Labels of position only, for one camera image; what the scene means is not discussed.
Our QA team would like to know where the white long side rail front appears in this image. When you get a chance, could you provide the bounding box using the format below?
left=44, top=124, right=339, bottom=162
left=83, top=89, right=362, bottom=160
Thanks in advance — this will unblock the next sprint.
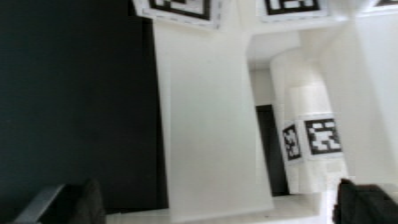
left=131, top=0, right=273, bottom=224

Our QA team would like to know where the white front fence rail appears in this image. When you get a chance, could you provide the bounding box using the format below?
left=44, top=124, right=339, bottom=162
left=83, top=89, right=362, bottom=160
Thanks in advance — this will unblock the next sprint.
left=99, top=193, right=344, bottom=224

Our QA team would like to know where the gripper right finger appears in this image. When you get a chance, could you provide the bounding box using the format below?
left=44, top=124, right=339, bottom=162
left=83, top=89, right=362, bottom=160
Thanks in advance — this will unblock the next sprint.
left=332, top=179, right=398, bottom=224

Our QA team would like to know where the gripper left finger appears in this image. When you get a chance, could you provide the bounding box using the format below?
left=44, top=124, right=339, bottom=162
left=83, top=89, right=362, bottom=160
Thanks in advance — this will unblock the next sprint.
left=10, top=179, right=106, bottom=224

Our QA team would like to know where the white chair leg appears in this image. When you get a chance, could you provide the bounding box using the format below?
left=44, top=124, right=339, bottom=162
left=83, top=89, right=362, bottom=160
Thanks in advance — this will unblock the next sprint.
left=269, top=49, right=346, bottom=194

